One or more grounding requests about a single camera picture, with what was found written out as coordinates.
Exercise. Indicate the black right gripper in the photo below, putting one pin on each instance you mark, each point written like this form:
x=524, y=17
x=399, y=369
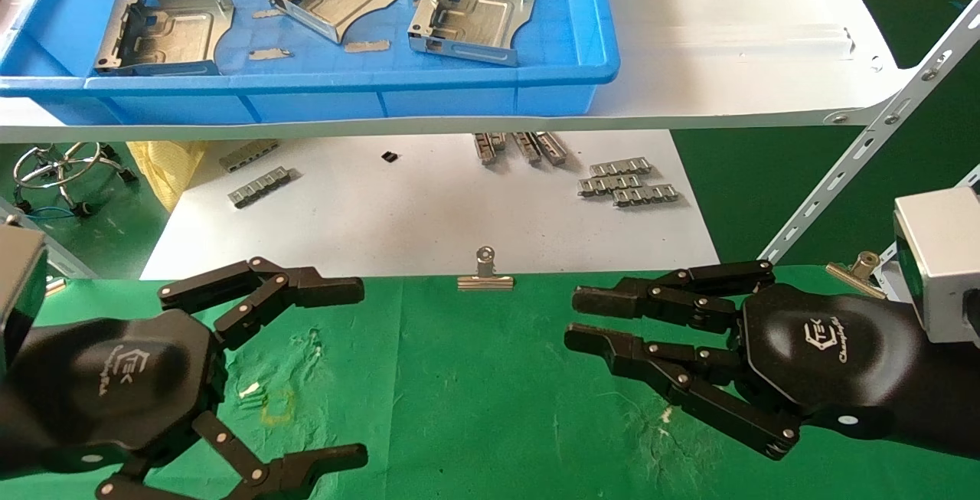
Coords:
x=834, y=354

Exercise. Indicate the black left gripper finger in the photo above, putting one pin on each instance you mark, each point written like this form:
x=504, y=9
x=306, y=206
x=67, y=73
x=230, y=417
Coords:
x=321, y=289

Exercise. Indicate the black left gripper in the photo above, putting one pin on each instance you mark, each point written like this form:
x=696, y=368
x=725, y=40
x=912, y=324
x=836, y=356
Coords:
x=115, y=385

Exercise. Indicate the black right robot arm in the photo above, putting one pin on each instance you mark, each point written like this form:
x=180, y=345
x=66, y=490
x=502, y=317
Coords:
x=949, y=393

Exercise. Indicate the grey metal connector strip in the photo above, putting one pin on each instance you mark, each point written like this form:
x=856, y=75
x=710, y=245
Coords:
x=645, y=194
x=553, y=148
x=527, y=146
x=260, y=186
x=620, y=167
x=609, y=184
x=249, y=155
x=487, y=148

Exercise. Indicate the white flat board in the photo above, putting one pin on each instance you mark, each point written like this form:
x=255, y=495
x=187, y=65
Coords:
x=421, y=209

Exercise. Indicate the silver binder clip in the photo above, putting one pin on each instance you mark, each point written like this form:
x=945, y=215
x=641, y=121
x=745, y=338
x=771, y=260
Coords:
x=485, y=280

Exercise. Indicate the small black part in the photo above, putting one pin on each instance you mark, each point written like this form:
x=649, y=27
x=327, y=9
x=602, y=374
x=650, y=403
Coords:
x=390, y=156

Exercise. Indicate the green table cloth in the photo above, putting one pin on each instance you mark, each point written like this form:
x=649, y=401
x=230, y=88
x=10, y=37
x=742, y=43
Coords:
x=498, y=408

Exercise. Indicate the yellow plastic bag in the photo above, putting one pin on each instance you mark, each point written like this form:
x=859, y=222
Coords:
x=164, y=171

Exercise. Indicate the blue plastic tray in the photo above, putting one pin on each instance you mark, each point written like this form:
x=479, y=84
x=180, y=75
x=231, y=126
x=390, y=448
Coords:
x=459, y=94

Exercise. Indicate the small flat metal strip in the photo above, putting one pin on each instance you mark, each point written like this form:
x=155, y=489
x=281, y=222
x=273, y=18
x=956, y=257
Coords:
x=268, y=14
x=367, y=46
x=269, y=53

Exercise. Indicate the chrome stool base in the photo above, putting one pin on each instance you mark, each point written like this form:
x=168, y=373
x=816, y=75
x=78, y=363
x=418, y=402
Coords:
x=61, y=178

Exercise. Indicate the white shelf board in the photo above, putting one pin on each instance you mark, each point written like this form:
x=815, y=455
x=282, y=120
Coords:
x=727, y=40

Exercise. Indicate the grey metal frame bar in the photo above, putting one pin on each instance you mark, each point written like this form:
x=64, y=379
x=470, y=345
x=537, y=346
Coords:
x=70, y=265

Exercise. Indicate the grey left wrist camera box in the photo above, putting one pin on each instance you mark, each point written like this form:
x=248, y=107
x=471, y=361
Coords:
x=19, y=285

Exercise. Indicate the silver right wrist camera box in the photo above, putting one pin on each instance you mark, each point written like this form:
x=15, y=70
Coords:
x=945, y=255

